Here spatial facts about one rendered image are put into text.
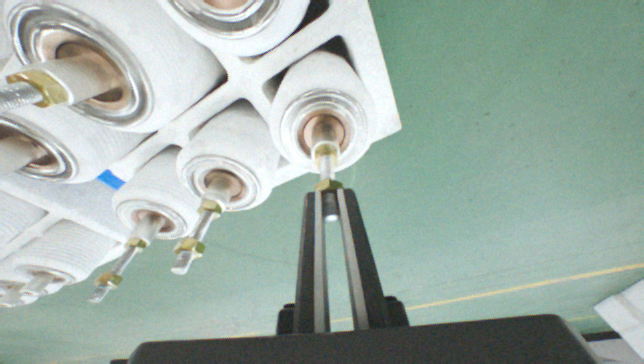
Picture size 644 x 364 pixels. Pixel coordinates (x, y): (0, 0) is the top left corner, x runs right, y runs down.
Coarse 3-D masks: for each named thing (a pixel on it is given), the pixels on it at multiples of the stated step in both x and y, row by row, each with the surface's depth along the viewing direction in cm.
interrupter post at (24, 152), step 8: (0, 144) 15; (8, 144) 15; (16, 144) 15; (24, 144) 15; (0, 152) 14; (8, 152) 15; (16, 152) 15; (24, 152) 15; (32, 152) 16; (0, 160) 14; (8, 160) 15; (16, 160) 15; (24, 160) 15; (32, 160) 16; (0, 168) 14; (8, 168) 15; (16, 168) 15; (0, 176) 14
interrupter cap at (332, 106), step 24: (312, 96) 14; (336, 96) 14; (288, 120) 15; (312, 120) 15; (336, 120) 15; (360, 120) 15; (288, 144) 16; (360, 144) 17; (312, 168) 18; (336, 168) 18
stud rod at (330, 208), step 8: (320, 160) 13; (328, 160) 13; (320, 168) 13; (328, 168) 12; (320, 176) 12; (328, 176) 11; (328, 200) 10; (336, 200) 10; (328, 208) 9; (336, 208) 10; (328, 216) 10; (336, 216) 10
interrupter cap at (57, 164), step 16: (0, 128) 15; (16, 128) 15; (32, 128) 15; (32, 144) 16; (48, 144) 16; (48, 160) 17; (64, 160) 17; (32, 176) 18; (48, 176) 18; (64, 176) 18
